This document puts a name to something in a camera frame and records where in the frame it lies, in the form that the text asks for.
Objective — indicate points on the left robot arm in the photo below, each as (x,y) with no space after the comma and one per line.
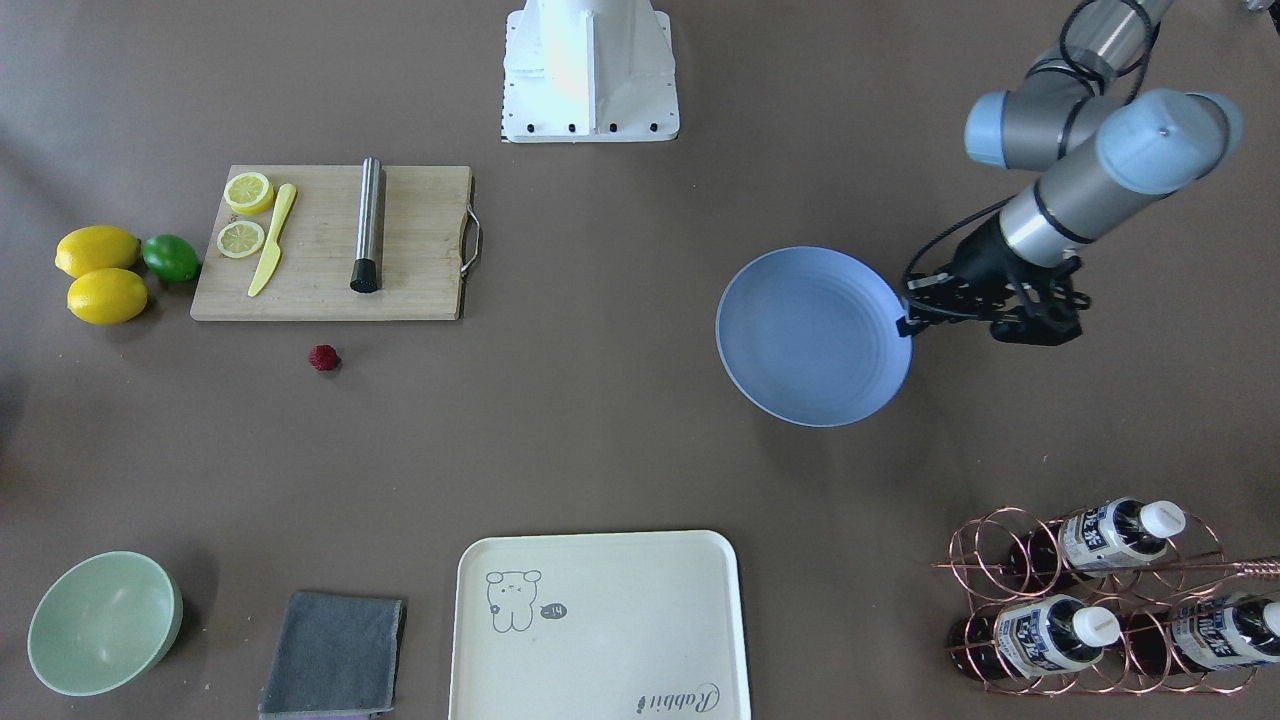
(1100,160)

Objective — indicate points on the dark bottle upper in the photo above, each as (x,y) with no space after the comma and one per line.
(1120,534)

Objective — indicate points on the yellow plastic knife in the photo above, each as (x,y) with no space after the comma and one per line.
(271,252)

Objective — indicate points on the red strawberry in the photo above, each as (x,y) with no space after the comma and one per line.
(323,358)

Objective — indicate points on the green bowl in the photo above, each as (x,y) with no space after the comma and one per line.
(106,621)

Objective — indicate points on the blue plate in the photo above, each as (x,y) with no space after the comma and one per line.
(810,336)

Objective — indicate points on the lemon half upper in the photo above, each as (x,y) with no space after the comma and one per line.
(249,193)

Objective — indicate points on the yellow lemon lower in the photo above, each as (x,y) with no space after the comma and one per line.
(107,296)

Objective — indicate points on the wooden cutting board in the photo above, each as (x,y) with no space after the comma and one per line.
(421,251)

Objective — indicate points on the grey folded cloth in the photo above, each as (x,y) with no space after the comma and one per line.
(336,658)

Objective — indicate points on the yellow lemon upper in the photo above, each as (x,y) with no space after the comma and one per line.
(96,247)

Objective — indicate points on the steel muddler black tip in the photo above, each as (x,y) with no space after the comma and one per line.
(365,276)

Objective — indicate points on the lemon slice lower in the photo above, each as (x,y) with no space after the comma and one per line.
(240,239)

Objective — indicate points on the dark bottle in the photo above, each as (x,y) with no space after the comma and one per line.
(1236,631)
(1057,635)
(1120,534)

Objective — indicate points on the cream rabbit tray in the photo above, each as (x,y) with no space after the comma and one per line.
(640,625)

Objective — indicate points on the green lime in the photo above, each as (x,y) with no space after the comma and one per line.
(170,258)

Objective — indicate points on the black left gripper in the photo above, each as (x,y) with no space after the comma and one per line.
(979,262)

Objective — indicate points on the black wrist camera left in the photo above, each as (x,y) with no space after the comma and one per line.
(1049,307)

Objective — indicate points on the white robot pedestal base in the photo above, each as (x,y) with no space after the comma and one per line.
(589,72)

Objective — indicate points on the yellow lemon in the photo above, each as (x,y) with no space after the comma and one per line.
(107,296)
(96,247)

